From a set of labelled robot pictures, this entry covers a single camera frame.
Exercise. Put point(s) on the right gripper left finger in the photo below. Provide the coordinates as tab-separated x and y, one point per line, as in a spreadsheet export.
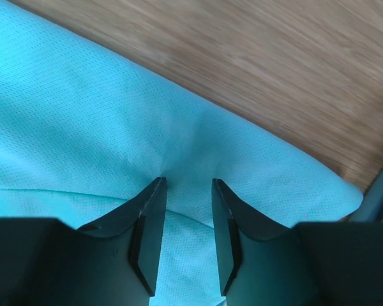
112	260

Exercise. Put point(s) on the teal t shirt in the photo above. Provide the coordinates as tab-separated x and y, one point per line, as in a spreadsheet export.
83	129

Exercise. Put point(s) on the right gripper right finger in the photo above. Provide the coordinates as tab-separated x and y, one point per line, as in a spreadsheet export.
261	262

